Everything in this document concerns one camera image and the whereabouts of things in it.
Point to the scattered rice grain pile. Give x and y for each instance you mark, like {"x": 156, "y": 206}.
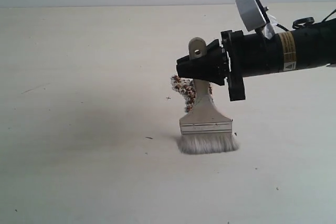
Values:
{"x": 186, "y": 93}

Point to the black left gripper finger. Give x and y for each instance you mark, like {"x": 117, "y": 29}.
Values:
{"x": 215, "y": 47}
{"x": 213, "y": 67}

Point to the scattered brown pellets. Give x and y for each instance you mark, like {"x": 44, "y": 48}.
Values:
{"x": 186, "y": 90}

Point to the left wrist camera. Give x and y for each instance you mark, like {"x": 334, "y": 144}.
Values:
{"x": 252, "y": 13}

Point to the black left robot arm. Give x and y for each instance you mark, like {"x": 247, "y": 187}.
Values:
{"x": 309, "y": 46}

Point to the white wooden paint brush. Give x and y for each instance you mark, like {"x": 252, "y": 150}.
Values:
{"x": 204, "y": 130}

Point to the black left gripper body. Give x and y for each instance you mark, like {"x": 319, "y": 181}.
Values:
{"x": 233, "y": 44}

